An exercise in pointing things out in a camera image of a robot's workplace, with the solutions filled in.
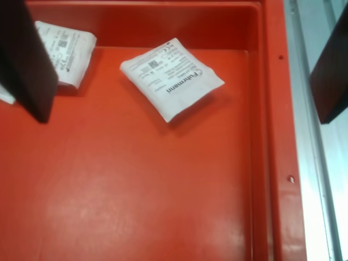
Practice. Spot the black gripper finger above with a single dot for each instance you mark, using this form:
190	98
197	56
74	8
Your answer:
27	68
334	81

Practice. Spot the white Fuhrmann bandage packet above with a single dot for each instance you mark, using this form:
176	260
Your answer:
171	79

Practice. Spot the red box with bandages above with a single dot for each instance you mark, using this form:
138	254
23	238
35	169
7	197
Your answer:
136	176

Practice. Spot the white plain bandage packet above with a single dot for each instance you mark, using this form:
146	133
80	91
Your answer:
6	95

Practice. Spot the white printed bandage packet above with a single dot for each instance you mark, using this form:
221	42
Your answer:
68	51

